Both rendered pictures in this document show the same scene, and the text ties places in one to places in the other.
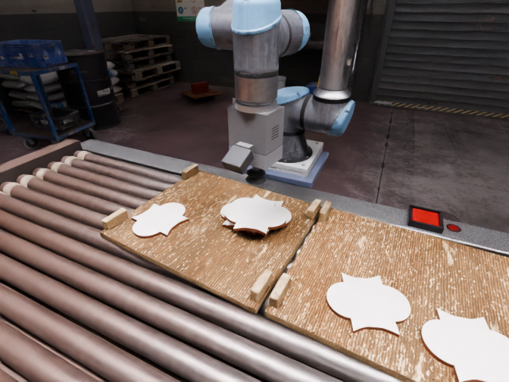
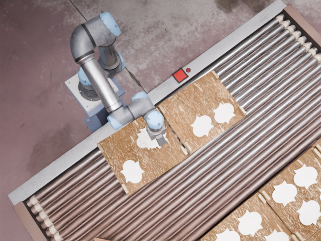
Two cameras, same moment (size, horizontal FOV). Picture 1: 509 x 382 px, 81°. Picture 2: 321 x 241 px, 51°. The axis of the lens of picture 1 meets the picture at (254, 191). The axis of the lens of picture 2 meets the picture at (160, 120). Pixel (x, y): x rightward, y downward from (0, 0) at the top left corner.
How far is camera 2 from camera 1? 154 cm
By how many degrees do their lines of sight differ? 52
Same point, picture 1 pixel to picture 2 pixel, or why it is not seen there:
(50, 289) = (148, 213)
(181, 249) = (154, 169)
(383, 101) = not seen: outside the picture
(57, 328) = (166, 211)
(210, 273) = (169, 163)
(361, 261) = (188, 115)
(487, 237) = (197, 64)
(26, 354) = (171, 218)
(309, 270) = (183, 133)
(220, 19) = (125, 121)
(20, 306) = (152, 222)
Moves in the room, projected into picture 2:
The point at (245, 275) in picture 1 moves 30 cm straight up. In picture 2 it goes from (176, 153) to (178, 143)
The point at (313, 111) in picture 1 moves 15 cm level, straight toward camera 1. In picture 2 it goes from (109, 73) to (130, 89)
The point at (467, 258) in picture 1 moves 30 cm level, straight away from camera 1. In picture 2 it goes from (203, 84) to (187, 41)
